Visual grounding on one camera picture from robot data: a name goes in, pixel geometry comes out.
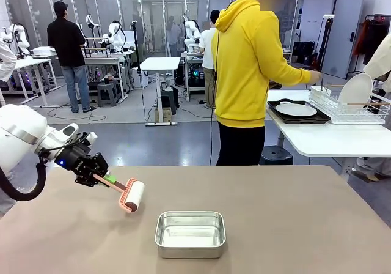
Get pink-handled lint roller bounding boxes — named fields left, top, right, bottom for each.
left=93, top=173, right=146, bottom=214

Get grey plastic stool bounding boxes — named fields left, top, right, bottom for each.
left=97, top=83, right=119, bottom=108

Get cardboard box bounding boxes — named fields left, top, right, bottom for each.
left=154, top=107, right=172, bottom=124

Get person in yellow hoodie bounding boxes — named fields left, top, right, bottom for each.
left=210, top=0, right=312, bottom=167

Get man in black shirt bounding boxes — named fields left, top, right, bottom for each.
left=46, top=0, right=97, bottom=114

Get white wire dish rack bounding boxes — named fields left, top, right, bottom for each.
left=307, top=78, right=391, bottom=125

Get white desk with frame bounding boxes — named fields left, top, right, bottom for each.
left=82, top=53, right=128, bottom=102

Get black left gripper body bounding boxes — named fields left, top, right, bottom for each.
left=54, top=144, right=110, bottom=188

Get small white background robot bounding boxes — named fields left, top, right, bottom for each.
left=85, top=13, right=101, bottom=30

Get rectangular metal container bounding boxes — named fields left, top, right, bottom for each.
left=154, top=211, right=227, bottom=259

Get dark plastic stool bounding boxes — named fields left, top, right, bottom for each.
left=161, top=86, right=180, bottom=116

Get brown serving tray with handles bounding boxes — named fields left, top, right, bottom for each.
left=267, top=98, right=332, bottom=125

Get clothes rack with garments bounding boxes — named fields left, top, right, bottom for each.
left=353, top=13, right=391, bottom=73

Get seated person's grey legs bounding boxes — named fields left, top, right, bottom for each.
left=356, top=157, right=391, bottom=182

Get person's right forearm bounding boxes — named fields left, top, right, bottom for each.
left=274, top=62, right=312, bottom=87

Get person in white sleeve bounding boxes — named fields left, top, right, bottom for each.
left=0, top=38, right=18, bottom=82

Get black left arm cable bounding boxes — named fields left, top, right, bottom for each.
left=0, top=156, right=46, bottom=202

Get black light stand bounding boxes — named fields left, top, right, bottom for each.
left=311, top=13, right=335, bottom=73

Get black suitcases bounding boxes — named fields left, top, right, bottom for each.
left=293, top=41, right=316, bottom=65

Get person in beige jacket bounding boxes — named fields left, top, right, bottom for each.
left=362, top=34, right=391, bottom=93

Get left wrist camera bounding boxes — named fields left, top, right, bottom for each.
left=81, top=130, right=98, bottom=148

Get black plastic stool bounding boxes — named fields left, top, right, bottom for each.
left=259, top=145, right=294, bottom=166

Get long white desk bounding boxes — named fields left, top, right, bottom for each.
left=13, top=58, right=65, bottom=108

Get black metal shelf frame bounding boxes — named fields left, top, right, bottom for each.
left=84, top=35, right=112, bottom=58

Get person in white shirt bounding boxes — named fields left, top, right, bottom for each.
left=198, top=9, right=218, bottom=109

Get white box stack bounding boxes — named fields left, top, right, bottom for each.
left=32, top=46, right=56, bottom=57

